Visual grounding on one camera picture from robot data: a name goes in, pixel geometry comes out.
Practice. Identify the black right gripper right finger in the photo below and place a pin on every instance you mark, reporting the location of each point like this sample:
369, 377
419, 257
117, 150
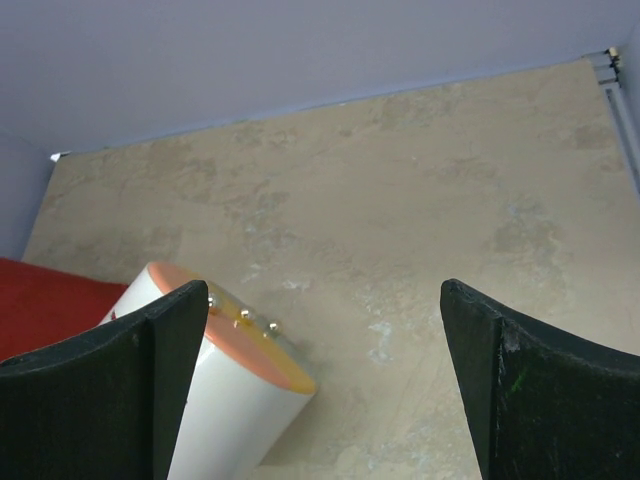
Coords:
540, 402

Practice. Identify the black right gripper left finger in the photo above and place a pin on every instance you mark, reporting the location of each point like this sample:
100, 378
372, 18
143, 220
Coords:
107, 403

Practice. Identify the red paper bag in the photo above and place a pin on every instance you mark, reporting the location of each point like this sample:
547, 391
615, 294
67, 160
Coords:
41, 306

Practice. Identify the white cylindrical bin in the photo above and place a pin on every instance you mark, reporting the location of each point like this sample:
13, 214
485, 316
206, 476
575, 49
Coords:
249, 384

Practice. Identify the aluminium frame rail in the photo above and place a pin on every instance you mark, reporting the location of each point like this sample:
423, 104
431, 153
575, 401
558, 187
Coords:
606, 65

